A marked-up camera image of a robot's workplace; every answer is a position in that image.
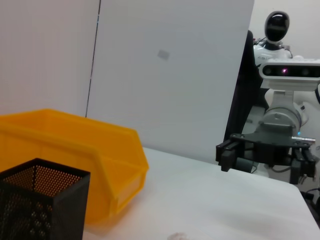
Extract plain white partition board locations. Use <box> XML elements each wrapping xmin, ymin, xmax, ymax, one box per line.
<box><xmin>0</xmin><ymin>0</ymin><xmax>101</xmax><ymax>118</ymax></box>

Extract white board with sticker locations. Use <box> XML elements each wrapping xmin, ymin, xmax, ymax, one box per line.
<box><xmin>85</xmin><ymin>0</ymin><xmax>256</xmax><ymax>166</ymax></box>

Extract black mesh pen holder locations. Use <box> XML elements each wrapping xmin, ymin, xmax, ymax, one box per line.
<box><xmin>0</xmin><ymin>157</ymin><xmax>91</xmax><ymax>240</ymax></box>

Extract yellow plastic storage bin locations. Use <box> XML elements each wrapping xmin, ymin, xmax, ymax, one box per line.
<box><xmin>0</xmin><ymin>108</ymin><xmax>150</xmax><ymax>226</ymax></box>

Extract right gripper cable plug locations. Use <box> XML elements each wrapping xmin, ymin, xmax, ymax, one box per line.
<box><xmin>291</xmin><ymin>135</ymin><xmax>316</xmax><ymax>145</ymax></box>

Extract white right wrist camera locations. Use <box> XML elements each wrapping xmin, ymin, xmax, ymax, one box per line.
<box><xmin>258</xmin><ymin>57</ymin><xmax>320</xmax><ymax>111</ymax></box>

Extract white black humanoid robot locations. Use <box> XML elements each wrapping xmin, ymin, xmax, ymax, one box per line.
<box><xmin>252</xmin><ymin>10</ymin><xmax>307</xmax><ymax>66</ymax></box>

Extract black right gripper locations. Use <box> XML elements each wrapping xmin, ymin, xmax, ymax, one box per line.
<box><xmin>216</xmin><ymin>121</ymin><xmax>317</xmax><ymax>185</ymax></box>

